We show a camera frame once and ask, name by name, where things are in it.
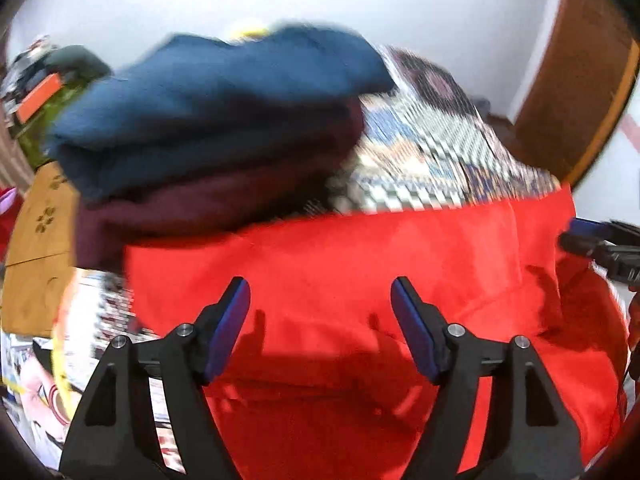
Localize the green patterned cloth cover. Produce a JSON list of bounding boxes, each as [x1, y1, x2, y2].
[[10, 77, 108, 171]]

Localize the red zip jacket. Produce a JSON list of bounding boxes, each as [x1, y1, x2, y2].
[[122, 184, 632, 480]]

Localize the brown wooden door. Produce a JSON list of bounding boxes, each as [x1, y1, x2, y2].
[[511, 0, 638, 188]]

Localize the folded blue jeans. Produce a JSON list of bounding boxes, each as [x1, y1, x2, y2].
[[44, 22, 397, 207]]

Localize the wooden lap desk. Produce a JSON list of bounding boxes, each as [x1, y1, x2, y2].
[[0, 162, 85, 339]]

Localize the orange box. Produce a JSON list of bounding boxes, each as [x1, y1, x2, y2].
[[14, 72, 64, 124]]

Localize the yellow rounded object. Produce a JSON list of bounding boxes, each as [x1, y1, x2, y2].
[[226, 19, 273, 42]]

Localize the dark grey cushion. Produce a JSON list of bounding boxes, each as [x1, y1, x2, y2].
[[45, 45, 114, 81]]

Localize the red plush toy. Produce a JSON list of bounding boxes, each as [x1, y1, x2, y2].
[[0, 186, 23, 261]]

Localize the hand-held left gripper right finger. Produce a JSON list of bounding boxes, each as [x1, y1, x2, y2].
[[391, 276, 584, 480]]

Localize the folded maroon garment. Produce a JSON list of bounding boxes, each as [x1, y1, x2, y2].
[[75, 94, 367, 272]]

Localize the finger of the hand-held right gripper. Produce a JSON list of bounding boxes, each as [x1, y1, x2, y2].
[[569, 217, 640, 246], [558, 231, 640, 286]]

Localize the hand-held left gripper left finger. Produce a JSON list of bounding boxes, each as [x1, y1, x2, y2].
[[59, 276, 251, 480]]

